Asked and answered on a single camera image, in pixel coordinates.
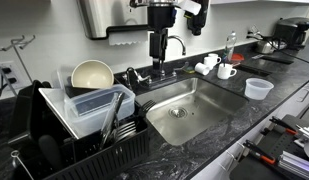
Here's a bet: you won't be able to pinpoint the black dish rack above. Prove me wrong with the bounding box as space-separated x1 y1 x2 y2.
7 79 150 180

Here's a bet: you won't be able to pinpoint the chrome gooseneck faucet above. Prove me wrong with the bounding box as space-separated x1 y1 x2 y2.
150 34 190 83

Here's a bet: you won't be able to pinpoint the white paper towel sheet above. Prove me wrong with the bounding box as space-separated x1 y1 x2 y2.
108 31 149 47

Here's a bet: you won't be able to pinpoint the black wall soap dispenser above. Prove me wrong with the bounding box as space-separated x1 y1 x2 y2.
185 0 210 36

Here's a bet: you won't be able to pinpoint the steel tongs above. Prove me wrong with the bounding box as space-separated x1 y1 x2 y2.
99 91 126 150

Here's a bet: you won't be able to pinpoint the aluminium extrusion bar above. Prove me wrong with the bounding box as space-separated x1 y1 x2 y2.
278 150 309 180

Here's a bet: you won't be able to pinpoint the white rectangular tray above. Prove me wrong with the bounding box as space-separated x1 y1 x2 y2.
38 87 82 140

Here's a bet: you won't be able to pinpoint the stainless steel sink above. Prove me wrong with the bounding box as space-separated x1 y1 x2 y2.
135 77 249 147

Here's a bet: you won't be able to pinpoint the steel sink drain strainer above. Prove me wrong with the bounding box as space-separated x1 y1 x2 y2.
168 106 189 120

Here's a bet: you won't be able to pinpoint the metal wire stand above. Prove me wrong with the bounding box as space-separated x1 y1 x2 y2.
0 34 37 98

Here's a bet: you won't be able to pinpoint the black utensil handle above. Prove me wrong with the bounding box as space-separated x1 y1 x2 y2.
37 134 64 171

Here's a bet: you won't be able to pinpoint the white upper cabinet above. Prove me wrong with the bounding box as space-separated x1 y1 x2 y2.
210 0 309 5

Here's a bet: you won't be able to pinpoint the dark flat mat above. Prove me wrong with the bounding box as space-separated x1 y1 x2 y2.
252 52 295 65

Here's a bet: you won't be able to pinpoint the steel paper towel dispenser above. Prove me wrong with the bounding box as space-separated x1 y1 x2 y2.
76 0 150 41

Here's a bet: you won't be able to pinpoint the black cart top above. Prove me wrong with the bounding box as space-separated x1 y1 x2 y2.
228 114 309 180

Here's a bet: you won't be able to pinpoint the white ceramic mug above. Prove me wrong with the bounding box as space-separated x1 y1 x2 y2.
207 52 223 66
216 62 238 81
202 55 217 70
194 62 211 77

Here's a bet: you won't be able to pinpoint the white base cabinet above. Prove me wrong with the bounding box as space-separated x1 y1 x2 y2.
190 78 309 180

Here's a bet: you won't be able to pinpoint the white wall outlet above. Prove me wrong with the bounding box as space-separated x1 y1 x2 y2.
0 60 20 90

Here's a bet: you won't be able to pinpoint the round clear plastic tub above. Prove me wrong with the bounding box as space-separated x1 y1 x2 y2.
244 77 275 101

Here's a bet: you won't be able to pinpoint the steel fork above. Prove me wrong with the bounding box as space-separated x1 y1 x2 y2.
115 129 139 143
115 120 138 134

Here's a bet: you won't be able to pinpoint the yellow green sponge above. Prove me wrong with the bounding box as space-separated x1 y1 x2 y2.
183 65 196 75

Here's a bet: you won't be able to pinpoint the clear rectangular plastic container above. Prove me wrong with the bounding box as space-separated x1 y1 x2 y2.
63 83 136 138

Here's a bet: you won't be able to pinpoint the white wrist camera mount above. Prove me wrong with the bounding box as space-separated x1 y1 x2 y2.
178 0 203 16

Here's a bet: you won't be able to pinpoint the black coffee maker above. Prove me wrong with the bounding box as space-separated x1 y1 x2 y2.
271 16 309 48

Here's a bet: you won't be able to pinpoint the small chrome side faucet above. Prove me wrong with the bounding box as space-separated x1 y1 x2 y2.
122 66 152 93

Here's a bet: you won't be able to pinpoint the black clamp with orange trigger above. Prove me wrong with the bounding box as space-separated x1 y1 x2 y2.
242 139 277 165
268 116 299 136

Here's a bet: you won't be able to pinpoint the clear dish soap bottle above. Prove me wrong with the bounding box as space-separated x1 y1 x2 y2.
223 31 238 65

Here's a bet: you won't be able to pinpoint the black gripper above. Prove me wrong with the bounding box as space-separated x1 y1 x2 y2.
147 5 178 72

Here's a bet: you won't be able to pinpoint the black plastic fork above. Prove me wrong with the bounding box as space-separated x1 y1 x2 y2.
138 99 157 118

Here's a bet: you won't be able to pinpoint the black power cable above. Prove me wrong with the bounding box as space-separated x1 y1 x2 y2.
260 34 309 68

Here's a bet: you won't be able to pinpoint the stainless steel kettle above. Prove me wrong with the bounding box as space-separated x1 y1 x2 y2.
254 39 279 55

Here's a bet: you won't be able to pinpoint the pink bowl with cream inside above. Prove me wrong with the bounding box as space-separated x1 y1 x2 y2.
70 59 115 90

